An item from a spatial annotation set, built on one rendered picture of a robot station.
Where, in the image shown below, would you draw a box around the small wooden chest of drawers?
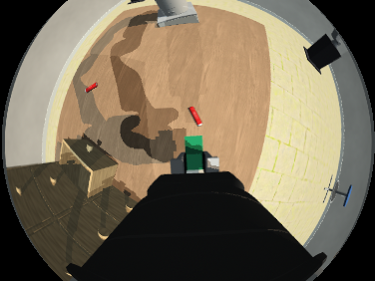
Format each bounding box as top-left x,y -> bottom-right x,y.
6,161 -> 119,259

